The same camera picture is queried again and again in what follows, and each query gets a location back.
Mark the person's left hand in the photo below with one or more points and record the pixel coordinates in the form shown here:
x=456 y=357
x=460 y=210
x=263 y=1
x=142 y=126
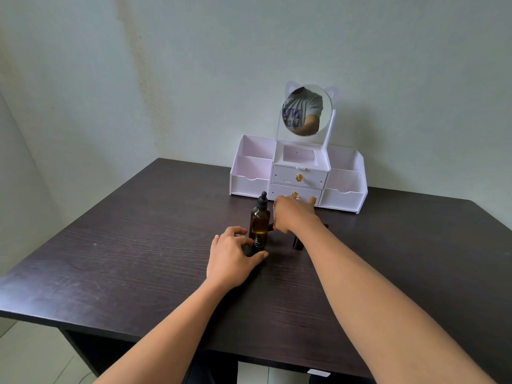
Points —
x=226 y=261

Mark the person's right hand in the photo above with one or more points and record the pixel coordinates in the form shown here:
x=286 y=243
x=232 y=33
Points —
x=294 y=215

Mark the person's left thumb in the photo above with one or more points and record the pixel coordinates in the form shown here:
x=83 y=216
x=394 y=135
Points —
x=254 y=259

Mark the person's right fingers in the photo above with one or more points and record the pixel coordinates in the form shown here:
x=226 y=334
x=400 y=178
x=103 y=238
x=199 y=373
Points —
x=292 y=200

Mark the small black-capped dropper bottle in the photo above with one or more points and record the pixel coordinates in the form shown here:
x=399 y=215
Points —
x=259 y=244

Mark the small brown bottle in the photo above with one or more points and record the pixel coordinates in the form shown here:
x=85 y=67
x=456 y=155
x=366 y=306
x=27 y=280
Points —
x=271 y=227

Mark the person's right forearm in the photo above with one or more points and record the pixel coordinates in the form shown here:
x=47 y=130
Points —
x=380 y=315

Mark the person's left forearm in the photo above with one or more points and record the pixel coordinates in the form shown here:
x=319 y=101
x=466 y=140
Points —
x=172 y=335

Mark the white drawer with gold knob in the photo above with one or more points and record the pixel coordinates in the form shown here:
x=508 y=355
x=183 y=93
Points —
x=286 y=190
x=304 y=176

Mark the tall amber dropper bottle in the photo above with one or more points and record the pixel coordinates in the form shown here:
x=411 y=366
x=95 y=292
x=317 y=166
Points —
x=260 y=219

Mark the dark amber bottle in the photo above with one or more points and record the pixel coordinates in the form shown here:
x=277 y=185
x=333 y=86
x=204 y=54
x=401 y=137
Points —
x=298 y=241

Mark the white cosmetic organizer box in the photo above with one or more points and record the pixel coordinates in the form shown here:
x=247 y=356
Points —
x=252 y=171

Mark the round cat-ear mirror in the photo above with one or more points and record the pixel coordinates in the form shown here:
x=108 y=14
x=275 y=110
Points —
x=306 y=109

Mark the white label sticker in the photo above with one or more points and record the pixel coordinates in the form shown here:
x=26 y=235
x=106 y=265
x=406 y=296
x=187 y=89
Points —
x=319 y=373

